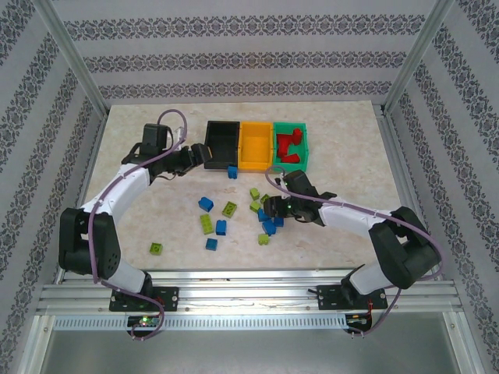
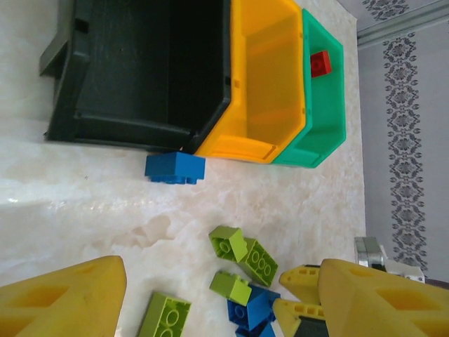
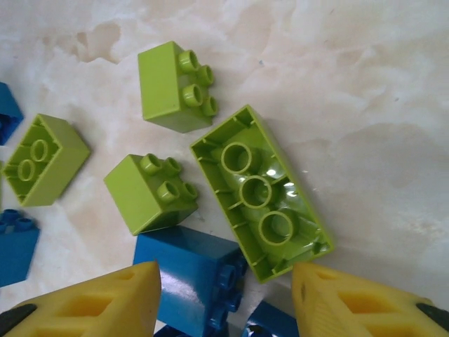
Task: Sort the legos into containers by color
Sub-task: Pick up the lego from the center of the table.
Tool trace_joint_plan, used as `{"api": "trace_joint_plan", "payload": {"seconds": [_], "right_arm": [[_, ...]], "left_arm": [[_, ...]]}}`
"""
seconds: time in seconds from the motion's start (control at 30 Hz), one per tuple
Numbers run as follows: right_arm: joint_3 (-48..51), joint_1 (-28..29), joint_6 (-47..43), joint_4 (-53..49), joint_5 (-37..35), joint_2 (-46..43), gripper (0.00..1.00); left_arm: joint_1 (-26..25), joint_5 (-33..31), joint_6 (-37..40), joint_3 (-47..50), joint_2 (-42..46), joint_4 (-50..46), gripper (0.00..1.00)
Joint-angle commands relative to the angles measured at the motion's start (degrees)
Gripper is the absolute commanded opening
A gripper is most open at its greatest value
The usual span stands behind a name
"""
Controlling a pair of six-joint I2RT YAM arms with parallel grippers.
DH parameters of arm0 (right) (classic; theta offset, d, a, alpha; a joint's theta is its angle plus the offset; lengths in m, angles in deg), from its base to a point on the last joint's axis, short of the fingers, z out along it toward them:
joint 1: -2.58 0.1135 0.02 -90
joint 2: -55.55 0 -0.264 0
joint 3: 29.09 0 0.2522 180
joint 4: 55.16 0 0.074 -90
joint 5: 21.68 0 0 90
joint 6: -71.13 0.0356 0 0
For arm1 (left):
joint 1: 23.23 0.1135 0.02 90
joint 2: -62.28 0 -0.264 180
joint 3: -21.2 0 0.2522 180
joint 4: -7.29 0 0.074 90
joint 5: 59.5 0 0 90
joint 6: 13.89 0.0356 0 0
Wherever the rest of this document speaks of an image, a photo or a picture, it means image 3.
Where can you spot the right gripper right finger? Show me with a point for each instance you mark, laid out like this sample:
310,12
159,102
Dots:
368,309

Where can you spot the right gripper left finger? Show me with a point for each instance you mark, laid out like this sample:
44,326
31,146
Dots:
87,309

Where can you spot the blue lego brick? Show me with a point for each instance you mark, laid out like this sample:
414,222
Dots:
196,267
14,249
270,323
7,109

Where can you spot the lime green square lego brick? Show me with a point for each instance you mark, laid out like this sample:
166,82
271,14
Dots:
147,200
168,91

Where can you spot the lime green medium lego brick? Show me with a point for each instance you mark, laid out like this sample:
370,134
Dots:
45,161

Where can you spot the lime green long lego brick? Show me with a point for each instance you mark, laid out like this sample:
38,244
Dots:
259,196

